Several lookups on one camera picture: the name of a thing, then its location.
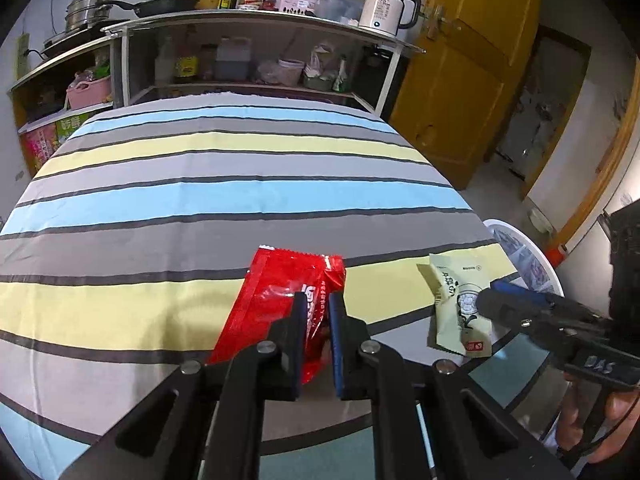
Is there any pink plastic basket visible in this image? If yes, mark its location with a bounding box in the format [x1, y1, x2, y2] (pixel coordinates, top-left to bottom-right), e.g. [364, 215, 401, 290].
[66, 76, 112, 110]

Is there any red snack packet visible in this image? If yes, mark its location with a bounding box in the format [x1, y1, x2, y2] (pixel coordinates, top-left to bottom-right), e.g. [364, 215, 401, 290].
[208, 245, 346, 385]

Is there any striped tablecloth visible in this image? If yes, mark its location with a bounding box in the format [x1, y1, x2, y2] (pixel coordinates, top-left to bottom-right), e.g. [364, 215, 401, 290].
[0, 91, 557, 480]

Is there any person's right hand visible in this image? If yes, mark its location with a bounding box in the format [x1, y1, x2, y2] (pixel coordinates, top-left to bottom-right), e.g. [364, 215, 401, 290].
[555, 373, 639, 464]

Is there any pink utensil holder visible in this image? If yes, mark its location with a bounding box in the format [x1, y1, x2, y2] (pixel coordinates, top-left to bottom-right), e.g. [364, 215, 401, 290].
[279, 0, 317, 15]

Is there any beige snack packet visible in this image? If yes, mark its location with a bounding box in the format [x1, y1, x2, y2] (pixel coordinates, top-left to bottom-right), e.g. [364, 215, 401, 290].
[418, 254, 492, 359]

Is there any yellow label oil bottle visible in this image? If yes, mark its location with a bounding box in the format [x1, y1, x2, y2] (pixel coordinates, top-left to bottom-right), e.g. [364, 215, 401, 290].
[174, 24, 200, 84]

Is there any yellow wooden door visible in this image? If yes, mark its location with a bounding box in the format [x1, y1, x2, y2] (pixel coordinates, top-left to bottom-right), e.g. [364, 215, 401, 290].
[390, 0, 540, 190]

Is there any clear plastic container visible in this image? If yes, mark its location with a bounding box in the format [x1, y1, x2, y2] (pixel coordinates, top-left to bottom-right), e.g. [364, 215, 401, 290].
[314, 0, 366, 24]

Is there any white round trash bin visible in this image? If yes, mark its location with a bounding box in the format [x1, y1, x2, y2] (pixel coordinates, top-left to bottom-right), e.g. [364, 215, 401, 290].
[484, 219, 564, 296]

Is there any black induction cooker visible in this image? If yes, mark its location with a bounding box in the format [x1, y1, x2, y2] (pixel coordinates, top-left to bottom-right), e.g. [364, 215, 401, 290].
[40, 18, 124, 58]

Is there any dark liquid plastic jug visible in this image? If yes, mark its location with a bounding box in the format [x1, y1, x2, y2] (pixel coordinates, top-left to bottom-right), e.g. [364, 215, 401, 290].
[214, 37, 252, 81]

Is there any white electric kettle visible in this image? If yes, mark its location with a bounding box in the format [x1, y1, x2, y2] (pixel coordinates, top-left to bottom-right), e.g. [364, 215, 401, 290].
[359, 0, 421, 37]

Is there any white metal shelf rack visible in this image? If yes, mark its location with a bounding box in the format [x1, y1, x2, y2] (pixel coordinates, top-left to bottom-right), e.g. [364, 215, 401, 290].
[8, 8, 426, 172]

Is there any black frying pan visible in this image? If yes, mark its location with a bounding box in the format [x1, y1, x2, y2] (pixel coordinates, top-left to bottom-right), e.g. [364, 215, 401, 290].
[111, 0, 200, 18]

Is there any stainless steel steamer pot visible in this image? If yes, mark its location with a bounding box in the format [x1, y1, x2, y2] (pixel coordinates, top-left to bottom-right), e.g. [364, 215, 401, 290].
[65, 0, 113, 32]

